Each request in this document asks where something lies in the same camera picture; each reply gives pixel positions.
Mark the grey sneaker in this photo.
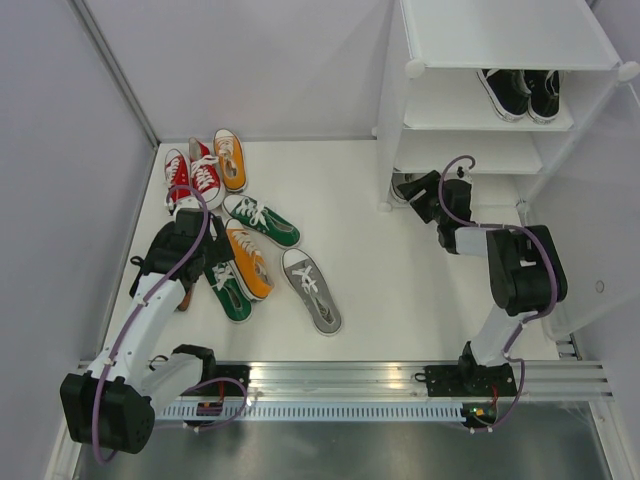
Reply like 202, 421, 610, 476
281, 248, 343, 336
391, 172, 424, 204

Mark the orange sneaker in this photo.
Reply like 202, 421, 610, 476
225, 219, 274, 302
213, 129, 247, 192

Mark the green sneaker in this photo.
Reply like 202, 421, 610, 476
222, 194, 301, 249
204, 263, 252, 323

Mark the black sneaker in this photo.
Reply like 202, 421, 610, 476
524, 70, 561, 125
477, 69, 531, 123

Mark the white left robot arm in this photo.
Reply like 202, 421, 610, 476
60, 208, 233, 454

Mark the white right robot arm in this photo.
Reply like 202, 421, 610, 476
391, 171, 568, 397

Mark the white shoe cabinet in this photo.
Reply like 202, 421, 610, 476
373, 1, 639, 218

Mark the red sneaker right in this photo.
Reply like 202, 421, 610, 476
188, 137, 225, 209

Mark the red sneaker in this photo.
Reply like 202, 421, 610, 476
164, 148, 191, 204
188, 137, 225, 209

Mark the red sneaker left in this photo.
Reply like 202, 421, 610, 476
164, 148, 191, 204

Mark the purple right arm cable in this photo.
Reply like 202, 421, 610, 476
437, 154, 559, 435

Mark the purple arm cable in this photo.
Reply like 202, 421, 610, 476
92, 185, 209, 466
437, 154, 559, 435

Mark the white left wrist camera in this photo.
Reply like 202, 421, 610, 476
165, 195, 201, 215

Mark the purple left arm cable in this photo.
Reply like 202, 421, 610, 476
92, 185, 209, 466

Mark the white slotted cable duct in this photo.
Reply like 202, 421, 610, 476
157, 400, 465, 423

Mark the aluminium mounting rail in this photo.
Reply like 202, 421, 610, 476
74, 358, 616, 401

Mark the aluminium corner frame post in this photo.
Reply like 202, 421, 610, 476
69, 0, 162, 149

